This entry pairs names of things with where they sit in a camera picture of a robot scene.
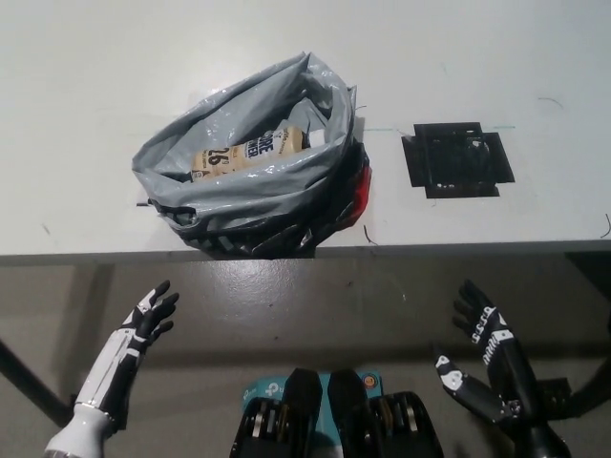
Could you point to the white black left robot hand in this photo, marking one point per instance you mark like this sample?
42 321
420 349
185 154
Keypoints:
112 362

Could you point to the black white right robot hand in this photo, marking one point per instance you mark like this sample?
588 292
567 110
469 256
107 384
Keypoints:
506 377

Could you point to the beige protein shake bottle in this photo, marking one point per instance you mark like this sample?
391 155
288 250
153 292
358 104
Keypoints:
248 155

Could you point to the grey plastic bag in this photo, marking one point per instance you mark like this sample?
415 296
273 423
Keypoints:
267 191

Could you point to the black floor plate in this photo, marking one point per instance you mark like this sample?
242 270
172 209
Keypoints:
554 396

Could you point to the black table leg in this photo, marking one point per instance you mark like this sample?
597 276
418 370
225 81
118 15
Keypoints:
26 372

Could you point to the black tape square marker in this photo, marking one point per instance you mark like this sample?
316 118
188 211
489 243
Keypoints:
453 160

